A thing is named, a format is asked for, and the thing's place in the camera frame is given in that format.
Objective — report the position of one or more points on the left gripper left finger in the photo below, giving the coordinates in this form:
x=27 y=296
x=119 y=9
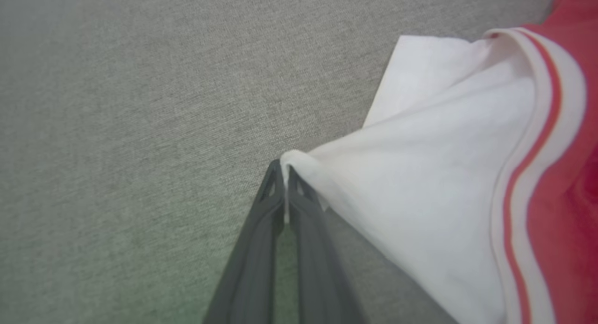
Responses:
x=252 y=263

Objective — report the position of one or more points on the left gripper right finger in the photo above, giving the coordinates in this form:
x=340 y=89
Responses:
x=317 y=268

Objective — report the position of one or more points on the red Bulls 23 jersey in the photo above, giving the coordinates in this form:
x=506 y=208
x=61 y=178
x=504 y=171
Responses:
x=444 y=174

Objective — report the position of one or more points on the grey fabric sofa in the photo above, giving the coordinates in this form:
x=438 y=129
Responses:
x=140 y=128

